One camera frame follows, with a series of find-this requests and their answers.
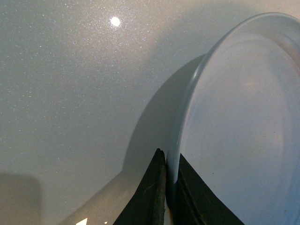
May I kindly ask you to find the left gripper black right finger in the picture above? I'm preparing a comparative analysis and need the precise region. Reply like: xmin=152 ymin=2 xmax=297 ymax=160
xmin=174 ymin=155 xmax=243 ymax=225

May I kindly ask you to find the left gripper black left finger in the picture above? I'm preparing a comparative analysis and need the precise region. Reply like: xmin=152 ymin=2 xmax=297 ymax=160
xmin=114 ymin=149 xmax=166 ymax=225

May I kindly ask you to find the light blue round plate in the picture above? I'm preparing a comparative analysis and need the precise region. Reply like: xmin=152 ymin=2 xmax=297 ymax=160
xmin=167 ymin=13 xmax=300 ymax=225

